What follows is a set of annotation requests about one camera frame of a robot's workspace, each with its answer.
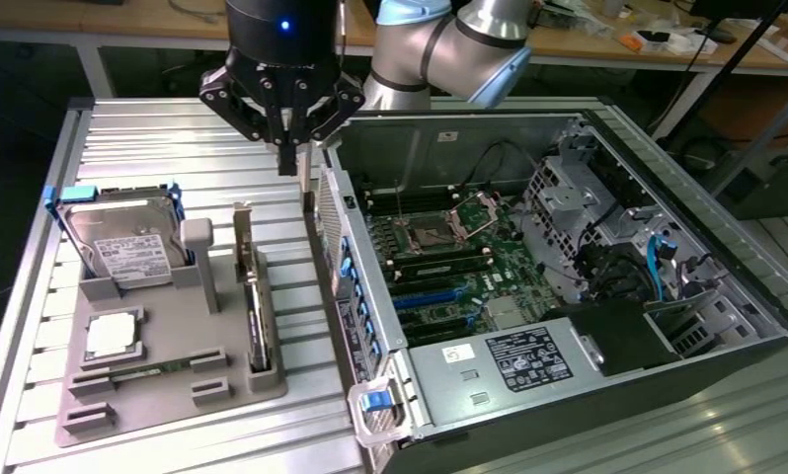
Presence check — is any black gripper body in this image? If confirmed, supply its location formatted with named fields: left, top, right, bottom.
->
left=225, top=0, right=343, bottom=118

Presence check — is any graphics card with metal bracket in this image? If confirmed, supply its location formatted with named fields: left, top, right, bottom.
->
left=232, top=200, right=281, bottom=374

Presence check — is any CPU socket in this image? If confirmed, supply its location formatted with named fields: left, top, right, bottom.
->
left=396, top=214, right=465, bottom=256

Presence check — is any metal socket cover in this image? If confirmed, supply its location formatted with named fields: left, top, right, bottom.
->
left=447, top=192, right=511, bottom=238

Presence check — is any silver hard disk drive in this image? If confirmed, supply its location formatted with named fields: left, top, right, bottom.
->
left=63, top=195, right=188, bottom=290

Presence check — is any black RAM stick with label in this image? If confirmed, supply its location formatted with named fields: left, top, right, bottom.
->
left=391, top=256, right=495, bottom=282

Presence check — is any long wooden desk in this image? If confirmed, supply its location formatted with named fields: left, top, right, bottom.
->
left=0, top=0, right=788, bottom=142

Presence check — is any silver perforated disk bay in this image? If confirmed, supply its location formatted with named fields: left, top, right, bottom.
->
left=521, top=155, right=623, bottom=248

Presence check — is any green circuit board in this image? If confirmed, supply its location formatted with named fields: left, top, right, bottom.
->
left=539, top=4, right=591, bottom=30

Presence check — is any green motherboard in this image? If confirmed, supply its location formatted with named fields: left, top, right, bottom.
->
left=360, top=185, right=567, bottom=347

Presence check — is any grey parts rack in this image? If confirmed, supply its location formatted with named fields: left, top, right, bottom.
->
left=55, top=216, right=291, bottom=448

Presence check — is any black expansion slot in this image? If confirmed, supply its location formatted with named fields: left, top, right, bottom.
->
left=397, top=315, right=469, bottom=335

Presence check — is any silver CPU chip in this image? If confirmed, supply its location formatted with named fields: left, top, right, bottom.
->
left=83, top=313, right=143, bottom=357

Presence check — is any silver chipset heatsink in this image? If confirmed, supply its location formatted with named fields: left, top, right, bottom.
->
left=485, top=298, right=531, bottom=332

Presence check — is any green RAM stick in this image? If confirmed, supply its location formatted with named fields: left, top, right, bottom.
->
left=107, top=360, right=192, bottom=382

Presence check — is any white box with black insert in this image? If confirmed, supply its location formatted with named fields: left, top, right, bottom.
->
left=633, top=29, right=719, bottom=54

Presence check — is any silver power supply unit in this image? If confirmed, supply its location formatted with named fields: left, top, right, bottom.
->
left=403, top=318, right=611, bottom=429

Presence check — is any black plastic shroud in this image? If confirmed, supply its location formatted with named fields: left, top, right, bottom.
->
left=541, top=300, right=685, bottom=379

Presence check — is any black stand pole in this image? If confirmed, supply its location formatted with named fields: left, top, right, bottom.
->
left=647, top=0, right=788, bottom=142

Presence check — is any black monitor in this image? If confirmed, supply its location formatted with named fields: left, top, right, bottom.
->
left=688, top=0, right=788, bottom=44

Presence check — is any dark grey computer tower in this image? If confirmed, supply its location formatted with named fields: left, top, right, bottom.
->
left=720, top=152, right=788, bottom=221

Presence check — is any silver front disk bay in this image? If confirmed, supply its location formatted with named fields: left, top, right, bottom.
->
left=643, top=288, right=775, bottom=359

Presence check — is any open black PC case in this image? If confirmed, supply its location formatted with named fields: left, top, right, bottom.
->
left=299, top=109, right=788, bottom=474

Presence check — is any long black wire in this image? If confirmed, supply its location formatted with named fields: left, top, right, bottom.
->
left=463, top=140, right=540, bottom=189

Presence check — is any black wire bundle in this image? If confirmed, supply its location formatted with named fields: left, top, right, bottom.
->
left=575, top=241, right=656, bottom=303

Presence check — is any blue disk wire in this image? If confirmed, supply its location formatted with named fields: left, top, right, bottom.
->
left=643, top=234, right=676, bottom=302

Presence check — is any clear corner handle blue latch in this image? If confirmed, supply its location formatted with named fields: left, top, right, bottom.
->
left=345, top=377, right=412, bottom=448

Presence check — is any aluminium profile frame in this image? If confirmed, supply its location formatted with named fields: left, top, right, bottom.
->
left=703, top=86, right=788, bottom=198

